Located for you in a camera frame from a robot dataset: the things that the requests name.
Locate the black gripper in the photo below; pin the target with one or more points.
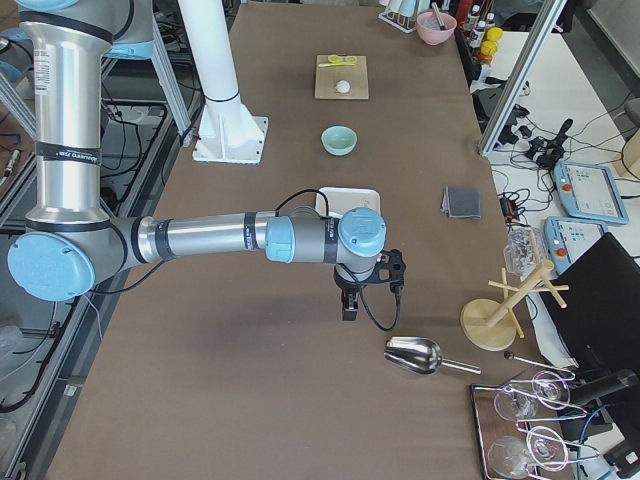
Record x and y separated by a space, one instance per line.
350 285

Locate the white steamed bun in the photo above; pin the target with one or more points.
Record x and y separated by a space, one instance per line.
342 87

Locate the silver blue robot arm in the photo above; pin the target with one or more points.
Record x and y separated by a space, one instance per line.
71 244

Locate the light green bowl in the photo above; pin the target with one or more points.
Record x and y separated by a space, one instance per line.
339 140

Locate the pink bowl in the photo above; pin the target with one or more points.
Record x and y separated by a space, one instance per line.
429 30

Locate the metal scoop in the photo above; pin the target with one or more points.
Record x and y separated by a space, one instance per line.
421 355

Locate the wooden mug tree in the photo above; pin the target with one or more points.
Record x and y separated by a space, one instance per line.
493 326

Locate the grey folded cloth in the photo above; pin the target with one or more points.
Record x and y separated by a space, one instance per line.
461 203

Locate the clear glass container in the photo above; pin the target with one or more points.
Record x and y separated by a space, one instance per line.
525 248

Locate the wine glass rack tray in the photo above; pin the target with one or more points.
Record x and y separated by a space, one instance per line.
518 427

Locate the wooden cutting board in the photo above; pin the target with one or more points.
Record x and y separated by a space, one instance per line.
326 78

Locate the lower blue teach pendant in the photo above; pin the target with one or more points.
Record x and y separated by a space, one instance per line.
569 238

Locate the blue teach pendant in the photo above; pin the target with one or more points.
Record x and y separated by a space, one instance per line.
589 192
569 238

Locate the black monitor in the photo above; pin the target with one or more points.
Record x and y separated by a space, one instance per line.
600 324

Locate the upper blue teach pendant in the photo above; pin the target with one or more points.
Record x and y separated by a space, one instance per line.
589 192

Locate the yellow lemon toy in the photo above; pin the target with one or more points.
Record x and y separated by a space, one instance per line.
493 34

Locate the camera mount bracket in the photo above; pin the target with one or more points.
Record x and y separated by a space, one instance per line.
392 267

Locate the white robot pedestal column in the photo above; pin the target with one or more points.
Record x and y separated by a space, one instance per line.
228 132

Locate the aluminium frame post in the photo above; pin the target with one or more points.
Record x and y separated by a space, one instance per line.
541 29

